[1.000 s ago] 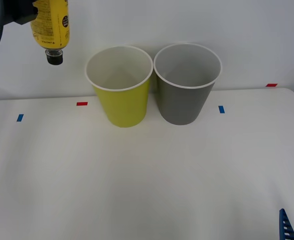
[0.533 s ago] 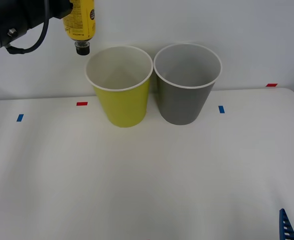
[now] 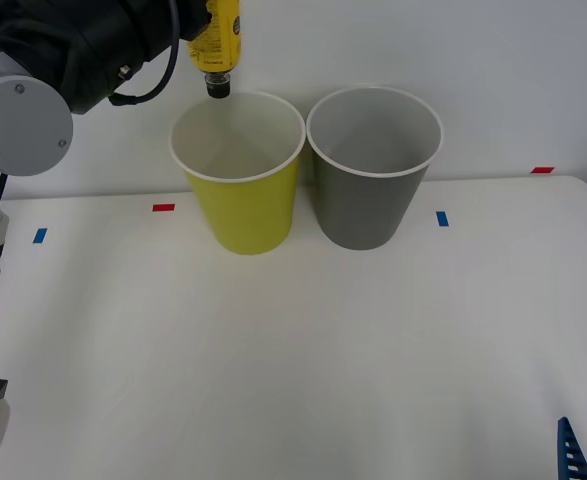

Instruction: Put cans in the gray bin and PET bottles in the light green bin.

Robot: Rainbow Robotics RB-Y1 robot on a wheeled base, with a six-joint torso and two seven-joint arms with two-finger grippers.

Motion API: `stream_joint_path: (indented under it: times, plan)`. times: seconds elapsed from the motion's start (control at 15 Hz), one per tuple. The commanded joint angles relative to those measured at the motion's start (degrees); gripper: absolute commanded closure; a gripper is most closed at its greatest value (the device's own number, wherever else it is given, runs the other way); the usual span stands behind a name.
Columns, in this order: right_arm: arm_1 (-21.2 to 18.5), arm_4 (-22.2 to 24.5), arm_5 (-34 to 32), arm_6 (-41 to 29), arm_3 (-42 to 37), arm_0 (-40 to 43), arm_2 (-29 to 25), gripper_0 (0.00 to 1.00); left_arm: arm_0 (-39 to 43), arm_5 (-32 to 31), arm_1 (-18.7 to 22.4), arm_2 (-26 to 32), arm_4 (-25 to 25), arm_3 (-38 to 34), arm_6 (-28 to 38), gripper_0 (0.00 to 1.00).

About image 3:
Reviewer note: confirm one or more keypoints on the yellow bottle with black cap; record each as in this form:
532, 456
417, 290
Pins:
218, 45

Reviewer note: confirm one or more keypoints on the grey plastic waste bin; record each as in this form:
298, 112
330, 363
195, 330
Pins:
368, 205

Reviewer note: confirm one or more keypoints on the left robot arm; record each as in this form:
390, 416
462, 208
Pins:
23, 125

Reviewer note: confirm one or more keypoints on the yellow-green plastic waste bin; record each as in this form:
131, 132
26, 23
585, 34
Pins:
253, 210

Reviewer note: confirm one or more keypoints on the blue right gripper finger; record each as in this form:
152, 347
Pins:
569, 450

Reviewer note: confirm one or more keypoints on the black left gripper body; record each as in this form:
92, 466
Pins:
192, 17

